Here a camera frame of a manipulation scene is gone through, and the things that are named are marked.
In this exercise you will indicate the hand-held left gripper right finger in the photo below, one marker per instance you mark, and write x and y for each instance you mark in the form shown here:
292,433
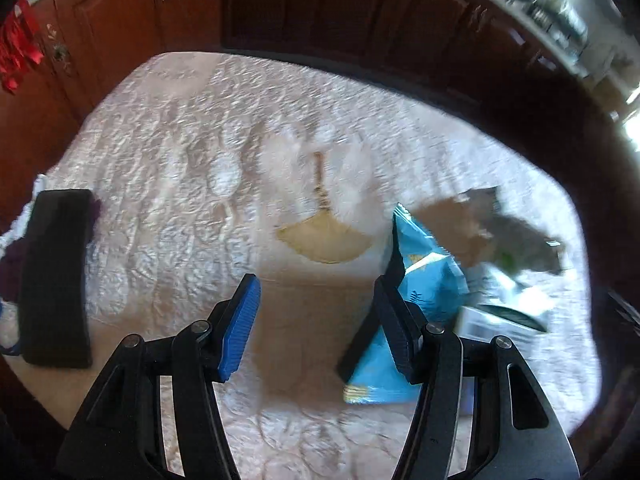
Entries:
402,350

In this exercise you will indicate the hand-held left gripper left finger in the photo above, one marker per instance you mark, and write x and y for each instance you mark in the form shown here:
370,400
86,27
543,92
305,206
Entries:
242,325

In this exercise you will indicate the blue snack packet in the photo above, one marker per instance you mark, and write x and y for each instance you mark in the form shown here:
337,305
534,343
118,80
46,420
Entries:
430,280

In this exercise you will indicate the white barcode box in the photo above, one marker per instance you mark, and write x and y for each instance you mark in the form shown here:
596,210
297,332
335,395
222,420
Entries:
480,327

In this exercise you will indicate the green and white carton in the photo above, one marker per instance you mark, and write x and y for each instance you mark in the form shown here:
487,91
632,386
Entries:
525,300

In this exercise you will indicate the grey foil wrapper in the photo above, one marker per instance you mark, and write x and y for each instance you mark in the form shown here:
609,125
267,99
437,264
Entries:
530,245

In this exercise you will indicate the black rectangular case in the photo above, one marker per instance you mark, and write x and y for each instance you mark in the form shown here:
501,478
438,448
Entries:
55,280

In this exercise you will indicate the crumpled white plastic bag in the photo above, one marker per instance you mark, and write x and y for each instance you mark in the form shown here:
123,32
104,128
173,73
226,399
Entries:
20,220

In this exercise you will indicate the wooden base cabinets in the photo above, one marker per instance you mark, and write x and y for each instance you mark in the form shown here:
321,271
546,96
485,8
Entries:
125,15

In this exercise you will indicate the red tassel knot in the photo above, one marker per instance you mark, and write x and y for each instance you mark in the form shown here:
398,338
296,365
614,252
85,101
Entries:
20,45

